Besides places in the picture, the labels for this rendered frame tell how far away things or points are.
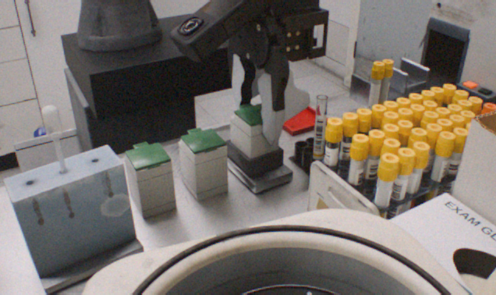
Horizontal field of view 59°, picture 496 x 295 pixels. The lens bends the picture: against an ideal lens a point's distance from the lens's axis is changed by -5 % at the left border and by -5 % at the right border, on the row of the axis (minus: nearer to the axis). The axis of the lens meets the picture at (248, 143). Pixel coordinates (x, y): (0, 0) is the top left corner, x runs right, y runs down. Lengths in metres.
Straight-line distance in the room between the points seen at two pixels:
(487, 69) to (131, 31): 0.57
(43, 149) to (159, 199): 0.14
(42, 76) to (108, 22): 1.41
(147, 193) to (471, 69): 0.53
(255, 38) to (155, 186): 0.19
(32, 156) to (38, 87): 1.67
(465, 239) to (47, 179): 0.36
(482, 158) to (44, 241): 0.39
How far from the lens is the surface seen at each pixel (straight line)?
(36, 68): 2.16
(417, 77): 0.76
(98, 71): 0.70
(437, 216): 0.43
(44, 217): 0.42
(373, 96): 0.63
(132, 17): 0.79
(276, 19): 0.48
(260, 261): 0.32
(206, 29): 0.44
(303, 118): 0.69
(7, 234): 0.54
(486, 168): 0.43
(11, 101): 2.20
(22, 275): 0.49
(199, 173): 0.51
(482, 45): 0.76
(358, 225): 0.33
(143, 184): 0.48
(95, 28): 0.80
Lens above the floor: 1.20
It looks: 31 degrees down
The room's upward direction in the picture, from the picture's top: straight up
